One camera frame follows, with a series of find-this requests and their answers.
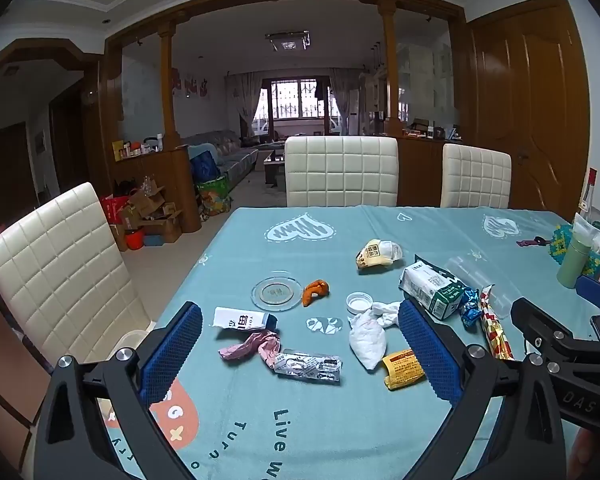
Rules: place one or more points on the wooden partition counter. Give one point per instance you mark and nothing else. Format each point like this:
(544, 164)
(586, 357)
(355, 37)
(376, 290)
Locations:
(172, 175)

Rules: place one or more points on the white standing air conditioner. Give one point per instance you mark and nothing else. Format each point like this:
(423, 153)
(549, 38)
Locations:
(356, 112)

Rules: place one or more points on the teal printed tablecloth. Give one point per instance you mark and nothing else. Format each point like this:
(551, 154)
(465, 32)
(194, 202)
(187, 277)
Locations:
(350, 410)

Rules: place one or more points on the green thermos bottle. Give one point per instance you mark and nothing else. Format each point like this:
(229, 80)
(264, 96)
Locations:
(572, 262)

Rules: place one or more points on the white bottle cap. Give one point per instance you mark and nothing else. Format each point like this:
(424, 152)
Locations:
(359, 303)

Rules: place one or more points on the clear bottle with red label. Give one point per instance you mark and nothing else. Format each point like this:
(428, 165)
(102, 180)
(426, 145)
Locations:
(587, 200)

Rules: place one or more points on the pile of cardboard boxes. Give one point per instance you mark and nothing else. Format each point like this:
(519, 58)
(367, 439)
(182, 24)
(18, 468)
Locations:
(152, 215)

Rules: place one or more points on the teal and yellow beaded box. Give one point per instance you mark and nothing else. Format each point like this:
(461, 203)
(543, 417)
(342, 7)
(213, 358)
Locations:
(560, 245)

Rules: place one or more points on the white and blue carton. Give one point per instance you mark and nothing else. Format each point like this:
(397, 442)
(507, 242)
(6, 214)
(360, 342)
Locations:
(242, 320)

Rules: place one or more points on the yellow and clear bread wrapper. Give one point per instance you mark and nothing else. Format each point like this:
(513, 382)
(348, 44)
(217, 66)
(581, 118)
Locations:
(375, 256)

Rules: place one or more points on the small purple item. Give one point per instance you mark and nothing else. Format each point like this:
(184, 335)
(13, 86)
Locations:
(532, 242)

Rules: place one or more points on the wooden sideboard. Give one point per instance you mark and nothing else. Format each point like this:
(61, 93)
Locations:
(420, 175)

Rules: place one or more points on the grey sofa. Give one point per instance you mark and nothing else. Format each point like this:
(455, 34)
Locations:
(230, 157)

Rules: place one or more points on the round glass coaster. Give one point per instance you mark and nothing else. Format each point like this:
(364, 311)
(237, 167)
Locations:
(277, 292)

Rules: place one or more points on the yellow snack packet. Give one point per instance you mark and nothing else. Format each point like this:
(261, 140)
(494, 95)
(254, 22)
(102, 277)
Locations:
(402, 371)

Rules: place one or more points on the brown glossy cabinet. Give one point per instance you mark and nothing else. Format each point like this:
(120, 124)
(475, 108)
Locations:
(0, 360)

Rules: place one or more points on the red wall decals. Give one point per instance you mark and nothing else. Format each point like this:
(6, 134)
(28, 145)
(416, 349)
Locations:
(192, 86)

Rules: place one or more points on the crumpled white tissue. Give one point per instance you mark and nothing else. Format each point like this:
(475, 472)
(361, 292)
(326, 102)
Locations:
(387, 311)

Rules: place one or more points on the light patterned curtain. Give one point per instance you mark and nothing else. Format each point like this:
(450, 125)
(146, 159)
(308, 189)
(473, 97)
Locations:
(341, 95)
(245, 100)

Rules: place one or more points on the coffee table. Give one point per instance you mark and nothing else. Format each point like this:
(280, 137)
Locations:
(274, 165)

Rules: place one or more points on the blue bag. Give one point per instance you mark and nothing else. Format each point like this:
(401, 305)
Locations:
(204, 166)

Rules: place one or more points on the silver foil wrapper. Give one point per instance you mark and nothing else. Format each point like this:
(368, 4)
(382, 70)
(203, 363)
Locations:
(307, 367)

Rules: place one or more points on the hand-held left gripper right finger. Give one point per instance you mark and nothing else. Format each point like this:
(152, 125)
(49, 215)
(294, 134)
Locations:
(427, 355)

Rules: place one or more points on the pink wrapper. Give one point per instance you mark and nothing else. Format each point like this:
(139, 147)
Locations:
(252, 347)

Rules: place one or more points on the cream quilted chair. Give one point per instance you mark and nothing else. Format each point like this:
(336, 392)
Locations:
(340, 170)
(475, 175)
(55, 260)

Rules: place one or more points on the barred window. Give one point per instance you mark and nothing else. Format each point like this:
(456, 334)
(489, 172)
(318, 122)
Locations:
(297, 105)

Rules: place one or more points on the red and gold striped wrapper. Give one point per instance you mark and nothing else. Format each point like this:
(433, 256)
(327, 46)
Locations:
(495, 332)

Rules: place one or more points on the dark wooden door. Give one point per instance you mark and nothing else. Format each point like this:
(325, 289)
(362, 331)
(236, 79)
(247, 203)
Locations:
(5, 175)

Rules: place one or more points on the green and white milk carton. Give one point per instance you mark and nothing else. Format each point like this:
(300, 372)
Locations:
(430, 287)

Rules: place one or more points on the red bucket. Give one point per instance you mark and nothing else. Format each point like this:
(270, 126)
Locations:
(134, 240)

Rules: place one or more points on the ceiling lamp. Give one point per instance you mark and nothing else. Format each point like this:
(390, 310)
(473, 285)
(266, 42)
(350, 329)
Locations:
(287, 41)

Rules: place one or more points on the colourful printed bag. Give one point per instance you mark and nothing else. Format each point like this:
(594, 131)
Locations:
(214, 196)

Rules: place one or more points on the white plastic bag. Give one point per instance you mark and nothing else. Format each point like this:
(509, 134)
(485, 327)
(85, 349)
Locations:
(367, 342)

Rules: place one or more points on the brown wooden door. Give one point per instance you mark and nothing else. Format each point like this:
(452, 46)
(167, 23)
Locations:
(530, 110)

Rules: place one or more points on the dark blue box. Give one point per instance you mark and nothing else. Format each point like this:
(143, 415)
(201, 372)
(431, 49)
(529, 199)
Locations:
(592, 291)

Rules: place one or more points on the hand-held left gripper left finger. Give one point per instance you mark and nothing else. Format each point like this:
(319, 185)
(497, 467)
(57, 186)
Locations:
(172, 355)

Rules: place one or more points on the blue foil candy wrapper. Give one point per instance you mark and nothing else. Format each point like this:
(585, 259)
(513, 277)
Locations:
(470, 308)

